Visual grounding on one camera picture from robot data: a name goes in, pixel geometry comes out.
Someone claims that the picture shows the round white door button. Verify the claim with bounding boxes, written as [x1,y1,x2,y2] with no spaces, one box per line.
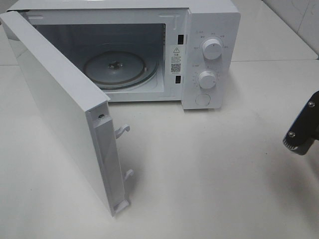
[195,94,211,106]

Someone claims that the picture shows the white timer knob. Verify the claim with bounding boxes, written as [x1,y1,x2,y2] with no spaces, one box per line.
[198,71,217,89]

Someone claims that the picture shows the white microwave door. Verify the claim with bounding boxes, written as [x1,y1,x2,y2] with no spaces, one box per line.
[0,11,133,215]

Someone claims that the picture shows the glass microwave turntable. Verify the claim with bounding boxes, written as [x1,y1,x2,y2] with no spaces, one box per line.
[83,42,163,91]

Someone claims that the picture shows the white microwave oven body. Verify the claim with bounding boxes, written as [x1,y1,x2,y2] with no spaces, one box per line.
[5,0,241,110]

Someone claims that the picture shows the white upper power knob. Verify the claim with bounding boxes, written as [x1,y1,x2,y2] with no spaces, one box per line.
[201,37,223,60]

